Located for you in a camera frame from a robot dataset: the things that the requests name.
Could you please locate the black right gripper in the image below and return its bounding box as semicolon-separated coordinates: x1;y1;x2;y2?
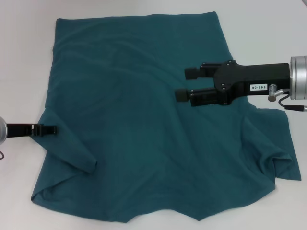
175;60;292;107

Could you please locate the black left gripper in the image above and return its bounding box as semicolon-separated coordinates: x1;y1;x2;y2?
6;123;58;139

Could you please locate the blue shirt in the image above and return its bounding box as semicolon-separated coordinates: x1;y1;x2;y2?
30;10;302;216

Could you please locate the silver right elbow connector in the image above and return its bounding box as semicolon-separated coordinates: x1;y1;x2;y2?
268;83;291;102

